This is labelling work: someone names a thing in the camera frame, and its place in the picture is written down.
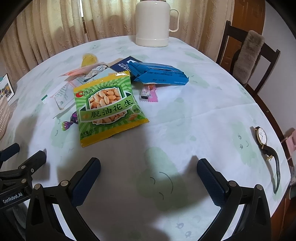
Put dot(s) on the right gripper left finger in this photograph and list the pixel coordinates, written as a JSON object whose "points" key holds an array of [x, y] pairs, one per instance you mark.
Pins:
{"points": [[42, 222]]}

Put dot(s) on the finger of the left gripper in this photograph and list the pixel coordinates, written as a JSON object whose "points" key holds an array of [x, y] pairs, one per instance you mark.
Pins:
{"points": [[8, 152], [23, 174]]}

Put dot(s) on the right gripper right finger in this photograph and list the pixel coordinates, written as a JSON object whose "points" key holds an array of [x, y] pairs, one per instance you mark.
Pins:
{"points": [[255, 220]]}

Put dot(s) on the white printed food pouch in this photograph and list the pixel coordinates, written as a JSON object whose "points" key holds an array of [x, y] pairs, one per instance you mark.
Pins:
{"points": [[60, 99]]}

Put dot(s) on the purple candy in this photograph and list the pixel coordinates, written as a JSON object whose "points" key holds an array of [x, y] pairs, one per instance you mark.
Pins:
{"points": [[73, 120]]}

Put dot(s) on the orange wafer packet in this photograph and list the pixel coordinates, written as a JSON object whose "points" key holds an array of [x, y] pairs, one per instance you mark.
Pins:
{"points": [[82, 70]]}

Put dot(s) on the green peanut snack bag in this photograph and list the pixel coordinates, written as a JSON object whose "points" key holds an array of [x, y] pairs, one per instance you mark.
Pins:
{"points": [[105, 107]]}

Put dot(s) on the yellow jelly cup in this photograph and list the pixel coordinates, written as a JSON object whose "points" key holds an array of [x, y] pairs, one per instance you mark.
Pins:
{"points": [[88, 59]]}

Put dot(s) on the navy soda cracker pack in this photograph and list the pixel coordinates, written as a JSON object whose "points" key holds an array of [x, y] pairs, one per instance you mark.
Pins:
{"points": [[122, 65]]}

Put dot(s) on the pink cake snack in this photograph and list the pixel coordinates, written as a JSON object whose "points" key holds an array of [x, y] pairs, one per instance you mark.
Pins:
{"points": [[148, 93]]}

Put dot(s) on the blue snack packet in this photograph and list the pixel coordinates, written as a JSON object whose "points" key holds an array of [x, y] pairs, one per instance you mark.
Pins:
{"points": [[152, 73]]}

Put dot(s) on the small silver blue sachet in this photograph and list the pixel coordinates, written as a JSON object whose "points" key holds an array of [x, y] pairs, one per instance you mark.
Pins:
{"points": [[97, 72]]}

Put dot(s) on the pink plastic basket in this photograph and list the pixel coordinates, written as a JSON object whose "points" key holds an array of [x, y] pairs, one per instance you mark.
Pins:
{"points": [[4, 116]]}

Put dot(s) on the photo calendar card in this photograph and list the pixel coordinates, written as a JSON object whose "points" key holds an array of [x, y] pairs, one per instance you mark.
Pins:
{"points": [[6, 88]]}

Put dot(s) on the wristwatch with white dial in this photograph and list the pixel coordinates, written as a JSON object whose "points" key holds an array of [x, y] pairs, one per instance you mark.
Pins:
{"points": [[261, 139]]}

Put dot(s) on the pink small chair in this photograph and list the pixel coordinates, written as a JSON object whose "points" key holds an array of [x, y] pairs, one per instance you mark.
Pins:
{"points": [[288, 144]]}

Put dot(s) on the beige curtain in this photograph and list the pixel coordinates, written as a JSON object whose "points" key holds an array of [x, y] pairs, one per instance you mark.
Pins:
{"points": [[45, 28]]}

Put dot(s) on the dark wooden chair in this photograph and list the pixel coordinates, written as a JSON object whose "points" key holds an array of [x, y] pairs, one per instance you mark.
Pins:
{"points": [[267, 53]]}

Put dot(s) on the green patterned tablecloth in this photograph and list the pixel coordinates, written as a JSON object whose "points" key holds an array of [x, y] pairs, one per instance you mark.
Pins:
{"points": [[148, 188]]}

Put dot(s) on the grey fuzzy chair cover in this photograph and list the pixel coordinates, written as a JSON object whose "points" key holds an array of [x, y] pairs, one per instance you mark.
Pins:
{"points": [[247, 58]]}

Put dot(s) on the cream thermos jug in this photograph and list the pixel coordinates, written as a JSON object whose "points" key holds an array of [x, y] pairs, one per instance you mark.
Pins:
{"points": [[152, 19]]}

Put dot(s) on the wooden door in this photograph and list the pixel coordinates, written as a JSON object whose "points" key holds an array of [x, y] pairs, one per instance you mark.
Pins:
{"points": [[248, 15]]}

